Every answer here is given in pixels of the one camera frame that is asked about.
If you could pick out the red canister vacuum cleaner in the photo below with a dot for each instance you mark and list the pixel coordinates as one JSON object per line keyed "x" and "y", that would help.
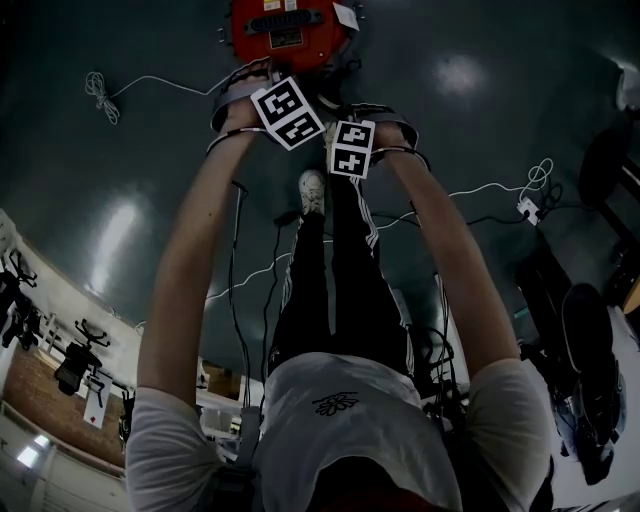
{"x": 287, "y": 30}

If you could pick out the black office chair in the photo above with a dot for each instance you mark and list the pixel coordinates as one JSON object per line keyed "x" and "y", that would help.
{"x": 75, "y": 362}

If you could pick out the white paper tag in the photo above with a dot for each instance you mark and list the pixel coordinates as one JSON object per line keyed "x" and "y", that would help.
{"x": 345, "y": 15}

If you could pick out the black seat chair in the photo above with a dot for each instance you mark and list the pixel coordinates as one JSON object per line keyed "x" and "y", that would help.
{"x": 587, "y": 325}

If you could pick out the person's left forearm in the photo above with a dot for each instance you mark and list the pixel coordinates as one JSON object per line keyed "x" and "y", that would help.
{"x": 200, "y": 240}

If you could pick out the white flower print t-shirt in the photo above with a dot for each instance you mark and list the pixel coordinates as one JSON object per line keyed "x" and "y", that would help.
{"x": 345, "y": 440}

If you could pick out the person's right forearm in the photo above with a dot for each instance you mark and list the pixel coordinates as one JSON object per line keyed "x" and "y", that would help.
{"x": 450, "y": 260}

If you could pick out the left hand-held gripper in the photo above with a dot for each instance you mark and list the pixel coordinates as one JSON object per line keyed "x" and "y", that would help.
{"x": 290, "y": 112}

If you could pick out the white sneaker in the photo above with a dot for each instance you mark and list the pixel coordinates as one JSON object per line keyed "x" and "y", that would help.
{"x": 312, "y": 192}

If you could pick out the white power strip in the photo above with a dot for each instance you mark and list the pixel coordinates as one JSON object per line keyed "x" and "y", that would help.
{"x": 530, "y": 210}

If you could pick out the black striped trousers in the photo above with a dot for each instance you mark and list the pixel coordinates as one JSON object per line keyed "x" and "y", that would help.
{"x": 345, "y": 280}

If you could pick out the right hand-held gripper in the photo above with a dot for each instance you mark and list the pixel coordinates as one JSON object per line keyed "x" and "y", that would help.
{"x": 352, "y": 150}

